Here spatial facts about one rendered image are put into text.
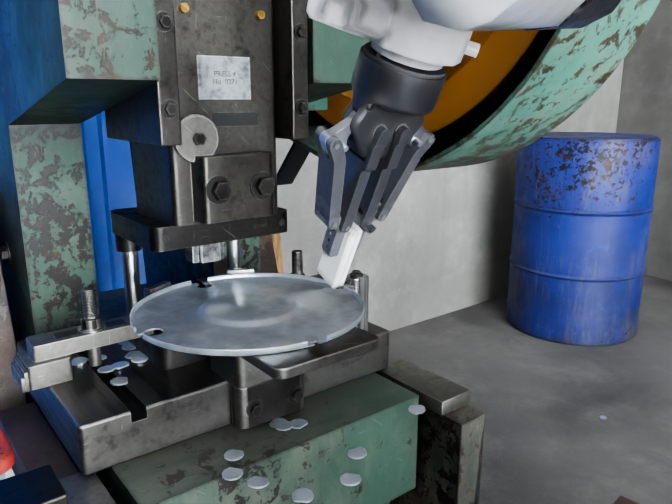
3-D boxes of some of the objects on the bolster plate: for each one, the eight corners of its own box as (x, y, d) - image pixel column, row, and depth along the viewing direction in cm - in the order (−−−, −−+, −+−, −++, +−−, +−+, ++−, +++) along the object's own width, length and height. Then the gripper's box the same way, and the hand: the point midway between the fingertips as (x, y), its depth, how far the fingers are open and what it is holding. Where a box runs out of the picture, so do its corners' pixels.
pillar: (245, 295, 98) (241, 208, 95) (232, 297, 97) (229, 210, 93) (238, 291, 100) (234, 207, 96) (226, 294, 98) (222, 208, 95)
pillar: (145, 317, 88) (137, 221, 85) (130, 320, 87) (121, 223, 84) (139, 313, 90) (132, 219, 87) (124, 316, 89) (116, 221, 85)
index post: (369, 333, 90) (370, 271, 88) (354, 338, 88) (354, 274, 86) (357, 328, 92) (358, 266, 90) (342, 332, 90) (342, 270, 88)
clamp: (160, 357, 82) (154, 283, 79) (22, 393, 72) (11, 310, 69) (143, 343, 87) (137, 273, 84) (12, 375, 77) (1, 297, 74)
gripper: (375, 70, 44) (297, 315, 57) (488, 75, 52) (397, 289, 65) (318, 31, 49) (257, 267, 62) (430, 41, 57) (356, 248, 70)
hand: (338, 251), depth 61 cm, fingers closed
